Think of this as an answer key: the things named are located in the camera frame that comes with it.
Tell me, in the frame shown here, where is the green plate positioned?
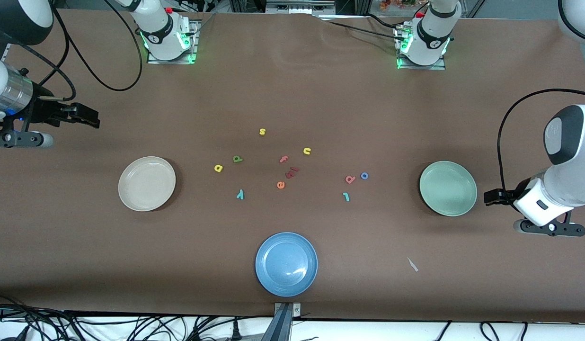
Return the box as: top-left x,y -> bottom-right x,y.
419,161 -> 478,217

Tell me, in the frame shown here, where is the beige plate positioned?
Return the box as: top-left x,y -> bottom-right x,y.
118,156 -> 177,212

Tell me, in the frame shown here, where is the blue plate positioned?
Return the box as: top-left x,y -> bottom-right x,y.
255,232 -> 319,298

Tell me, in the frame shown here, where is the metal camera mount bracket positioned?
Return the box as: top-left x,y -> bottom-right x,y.
273,302 -> 302,341

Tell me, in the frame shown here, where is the grey metal box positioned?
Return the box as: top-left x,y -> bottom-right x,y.
266,0 -> 337,14

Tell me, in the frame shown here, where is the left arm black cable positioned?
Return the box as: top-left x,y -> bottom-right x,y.
496,88 -> 585,204

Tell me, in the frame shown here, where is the brown table cover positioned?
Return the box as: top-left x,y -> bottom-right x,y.
0,9 -> 585,323

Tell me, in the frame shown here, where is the black cable on table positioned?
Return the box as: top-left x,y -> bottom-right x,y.
327,20 -> 404,39
363,13 -> 402,29

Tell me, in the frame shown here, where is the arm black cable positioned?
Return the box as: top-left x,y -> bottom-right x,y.
4,0 -> 144,102
496,88 -> 585,204

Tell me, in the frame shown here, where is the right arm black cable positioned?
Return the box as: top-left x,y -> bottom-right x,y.
4,0 -> 144,102

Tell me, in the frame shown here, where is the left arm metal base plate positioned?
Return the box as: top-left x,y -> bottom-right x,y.
396,26 -> 447,71

